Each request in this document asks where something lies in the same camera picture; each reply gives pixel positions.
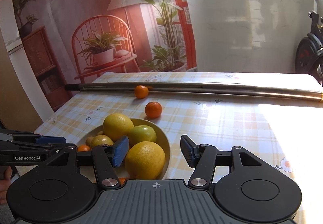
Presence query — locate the yellow-green citrus fruit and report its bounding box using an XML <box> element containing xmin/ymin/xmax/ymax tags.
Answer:
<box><xmin>90</xmin><ymin>134</ymin><xmax>114</xmax><ymax>148</ymax></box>

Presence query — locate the mandarin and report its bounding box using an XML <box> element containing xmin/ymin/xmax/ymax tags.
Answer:
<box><xmin>77</xmin><ymin>145</ymin><xmax>91</xmax><ymax>152</ymax></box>
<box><xmin>134</xmin><ymin>85</ymin><xmax>149</xmax><ymax>99</ymax></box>
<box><xmin>119</xmin><ymin>177</ymin><xmax>129</xmax><ymax>185</ymax></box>
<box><xmin>145</xmin><ymin>102</ymin><xmax>163</xmax><ymax>119</ymax></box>

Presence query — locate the large yellow lemon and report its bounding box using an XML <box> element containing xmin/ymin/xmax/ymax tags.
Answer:
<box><xmin>102</xmin><ymin>113</ymin><xmax>134</xmax><ymax>142</ymax></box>

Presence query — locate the large orange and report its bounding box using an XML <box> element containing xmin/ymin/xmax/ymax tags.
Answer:
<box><xmin>125</xmin><ymin>141</ymin><xmax>166</xmax><ymax>180</ymax></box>

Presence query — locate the green apple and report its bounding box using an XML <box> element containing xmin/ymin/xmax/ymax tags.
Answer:
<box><xmin>128</xmin><ymin>125</ymin><xmax>157</xmax><ymax>146</ymax></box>

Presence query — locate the person left hand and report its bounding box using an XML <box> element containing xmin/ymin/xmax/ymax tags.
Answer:
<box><xmin>0</xmin><ymin>167</ymin><xmax>12</xmax><ymax>205</ymax></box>

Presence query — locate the plaid floral tablecloth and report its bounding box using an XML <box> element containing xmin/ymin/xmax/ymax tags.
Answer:
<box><xmin>32</xmin><ymin>71</ymin><xmax>323</xmax><ymax>224</ymax></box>

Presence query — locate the long metal pole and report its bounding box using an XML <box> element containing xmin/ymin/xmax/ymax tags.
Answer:
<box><xmin>64</xmin><ymin>81</ymin><xmax>322</xmax><ymax>102</ymax></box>

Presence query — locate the printed room backdrop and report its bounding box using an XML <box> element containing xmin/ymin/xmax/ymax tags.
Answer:
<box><xmin>13</xmin><ymin>0</ymin><xmax>197</xmax><ymax>110</ymax></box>

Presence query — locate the black exercise bike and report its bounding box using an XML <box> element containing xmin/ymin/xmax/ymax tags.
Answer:
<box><xmin>295</xmin><ymin>0</ymin><xmax>322</xmax><ymax>84</ymax></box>

